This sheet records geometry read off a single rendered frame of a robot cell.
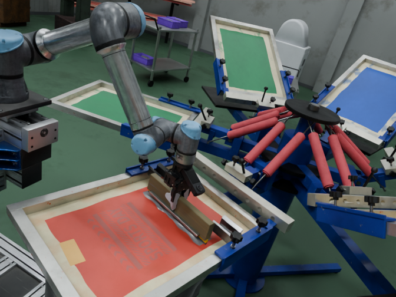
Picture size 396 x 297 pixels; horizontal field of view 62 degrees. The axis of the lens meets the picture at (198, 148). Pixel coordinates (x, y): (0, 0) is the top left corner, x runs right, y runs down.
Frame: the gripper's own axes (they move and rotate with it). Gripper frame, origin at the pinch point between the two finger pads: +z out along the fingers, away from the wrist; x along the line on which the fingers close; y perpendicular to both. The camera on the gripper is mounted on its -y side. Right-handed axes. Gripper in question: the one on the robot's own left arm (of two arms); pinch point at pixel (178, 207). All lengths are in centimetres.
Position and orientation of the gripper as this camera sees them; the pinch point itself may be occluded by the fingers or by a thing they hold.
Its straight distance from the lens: 132.3
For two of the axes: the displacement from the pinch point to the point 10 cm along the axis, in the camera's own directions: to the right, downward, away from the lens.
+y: -6.9, -4.5, 5.7
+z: -2.1, 8.8, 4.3
